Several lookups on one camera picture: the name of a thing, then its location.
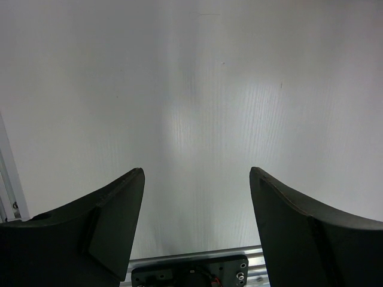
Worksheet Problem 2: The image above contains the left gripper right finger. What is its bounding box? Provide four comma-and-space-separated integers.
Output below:
250, 167, 382, 286

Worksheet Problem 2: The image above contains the aluminium front rail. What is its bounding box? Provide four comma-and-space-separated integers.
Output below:
120, 246, 270, 286

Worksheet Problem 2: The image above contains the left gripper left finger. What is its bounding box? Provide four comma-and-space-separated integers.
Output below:
1, 168, 145, 286

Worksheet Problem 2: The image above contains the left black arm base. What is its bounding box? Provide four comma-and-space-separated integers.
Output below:
131, 255, 248, 286

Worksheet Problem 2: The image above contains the left aluminium frame post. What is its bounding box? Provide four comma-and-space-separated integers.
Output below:
1, 117, 30, 223

